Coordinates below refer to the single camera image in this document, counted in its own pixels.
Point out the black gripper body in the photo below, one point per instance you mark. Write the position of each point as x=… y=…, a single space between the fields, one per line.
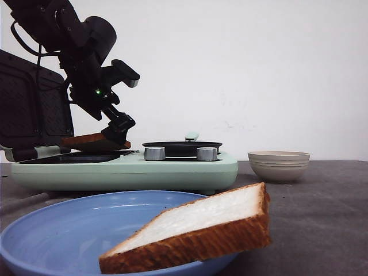
x=91 y=89

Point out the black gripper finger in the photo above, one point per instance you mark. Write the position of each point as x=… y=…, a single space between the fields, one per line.
x=114 y=140
x=121 y=123

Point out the toast bread slice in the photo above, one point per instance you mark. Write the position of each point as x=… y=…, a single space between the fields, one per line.
x=95 y=142
x=226 y=223

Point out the cream ribbed bowl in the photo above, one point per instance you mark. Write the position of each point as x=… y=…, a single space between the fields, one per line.
x=279 y=166

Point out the mint green breakfast maker base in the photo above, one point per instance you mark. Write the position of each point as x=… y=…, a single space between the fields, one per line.
x=125 y=170

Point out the left silver control knob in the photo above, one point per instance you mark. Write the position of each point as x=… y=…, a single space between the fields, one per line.
x=156 y=153

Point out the silver control knob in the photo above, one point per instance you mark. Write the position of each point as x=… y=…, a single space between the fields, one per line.
x=156 y=153
x=207 y=154

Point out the black frying pan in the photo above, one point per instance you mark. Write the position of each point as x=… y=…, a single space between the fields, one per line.
x=182 y=148

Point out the right silver control knob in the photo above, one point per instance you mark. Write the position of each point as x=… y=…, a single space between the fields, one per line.
x=207 y=154

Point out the blue plastic plate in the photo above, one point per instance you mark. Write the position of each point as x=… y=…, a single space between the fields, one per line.
x=67 y=238

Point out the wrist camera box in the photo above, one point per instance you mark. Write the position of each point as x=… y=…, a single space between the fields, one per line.
x=118 y=72

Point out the mint green pan handle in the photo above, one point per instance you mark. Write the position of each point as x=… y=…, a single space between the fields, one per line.
x=191 y=136

